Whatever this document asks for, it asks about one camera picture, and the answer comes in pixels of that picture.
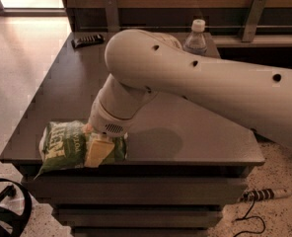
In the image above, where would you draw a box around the right metal bracket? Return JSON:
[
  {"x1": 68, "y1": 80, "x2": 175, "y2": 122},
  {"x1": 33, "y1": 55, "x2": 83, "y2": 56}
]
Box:
[{"x1": 241, "y1": 0, "x2": 267, "y2": 42}]

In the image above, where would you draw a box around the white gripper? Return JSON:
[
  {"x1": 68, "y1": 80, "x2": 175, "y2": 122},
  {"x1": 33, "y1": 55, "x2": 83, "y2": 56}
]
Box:
[{"x1": 82, "y1": 97, "x2": 133, "y2": 168}]

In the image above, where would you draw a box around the black power cable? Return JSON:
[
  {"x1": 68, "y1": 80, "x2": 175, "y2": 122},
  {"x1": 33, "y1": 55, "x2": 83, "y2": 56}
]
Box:
[{"x1": 232, "y1": 197, "x2": 267, "y2": 237}]

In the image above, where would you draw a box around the bottom grey drawer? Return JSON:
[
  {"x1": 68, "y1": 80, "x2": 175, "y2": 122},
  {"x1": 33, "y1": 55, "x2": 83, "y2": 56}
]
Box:
[{"x1": 72, "y1": 228, "x2": 207, "y2": 237}]

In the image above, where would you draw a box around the wooden side shelf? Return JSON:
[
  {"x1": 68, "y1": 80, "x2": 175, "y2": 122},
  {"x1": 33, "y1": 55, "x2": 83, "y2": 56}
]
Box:
[{"x1": 212, "y1": 35, "x2": 292, "y2": 48}]

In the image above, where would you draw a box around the clear plastic water bottle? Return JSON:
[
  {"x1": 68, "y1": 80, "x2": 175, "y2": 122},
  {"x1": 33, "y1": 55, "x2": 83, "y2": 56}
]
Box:
[{"x1": 183, "y1": 19, "x2": 207, "y2": 55}]

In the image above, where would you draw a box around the grey drawer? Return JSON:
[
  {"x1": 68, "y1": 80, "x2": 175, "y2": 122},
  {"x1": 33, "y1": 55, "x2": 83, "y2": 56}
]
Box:
[
  {"x1": 22, "y1": 176, "x2": 247, "y2": 205},
  {"x1": 53, "y1": 209, "x2": 222, "y2": 228},
  {"x1": 72, "y1": 228, "x2": 207, "y2": 237}
]

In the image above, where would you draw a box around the left metal bracket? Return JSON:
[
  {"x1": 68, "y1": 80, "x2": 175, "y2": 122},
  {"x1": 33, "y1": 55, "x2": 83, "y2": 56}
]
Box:
[{"x1": 104, "y1": 0, "x2": 120, "y2": 33}]

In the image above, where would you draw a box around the green jalapeno chip bag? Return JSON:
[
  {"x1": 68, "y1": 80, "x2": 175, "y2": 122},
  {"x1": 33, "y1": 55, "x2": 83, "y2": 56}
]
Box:
[{"x1": 37, "y1": 120, "x2": 127, "y2": 176}]

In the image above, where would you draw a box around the middle grey drawer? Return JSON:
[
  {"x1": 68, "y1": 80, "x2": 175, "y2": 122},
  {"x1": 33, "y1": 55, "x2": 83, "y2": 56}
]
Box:
[{"x1": 53, "y1": 209, "x2": 222, "y2": 228}]

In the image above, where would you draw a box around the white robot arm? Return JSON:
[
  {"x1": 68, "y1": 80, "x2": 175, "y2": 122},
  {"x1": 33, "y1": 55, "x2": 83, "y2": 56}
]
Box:
[{"x1": 88, "y1": 29, "x2": 292, "y2": 149}]

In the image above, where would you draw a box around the striped power strip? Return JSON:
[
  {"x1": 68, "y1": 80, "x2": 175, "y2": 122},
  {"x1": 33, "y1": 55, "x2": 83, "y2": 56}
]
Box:
[{"x1": 239, "y1": 189, "x2": 292, "y2": 201}]

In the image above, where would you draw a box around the dark rxbar chocolate bar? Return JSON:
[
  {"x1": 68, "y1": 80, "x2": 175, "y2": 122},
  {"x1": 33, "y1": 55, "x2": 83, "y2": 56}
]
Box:
[{"x1": 71, "y1": 34, "x2": 105, "y2": 48}]

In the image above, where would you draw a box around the metal bracket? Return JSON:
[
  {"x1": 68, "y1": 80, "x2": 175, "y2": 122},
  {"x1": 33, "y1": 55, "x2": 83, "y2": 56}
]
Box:
[
  {"x1": 104, "y1": 0, "x2": 120, "y2": 33},
  {"x1": 241, "y1": 0, "x2": 267, "y2": 42}
]

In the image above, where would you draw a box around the top grey drawer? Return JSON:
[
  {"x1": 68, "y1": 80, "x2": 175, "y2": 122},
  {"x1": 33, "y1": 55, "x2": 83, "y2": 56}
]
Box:
[{"x1": 22, "y1": 176, "x2": 247, "y2": 205}]

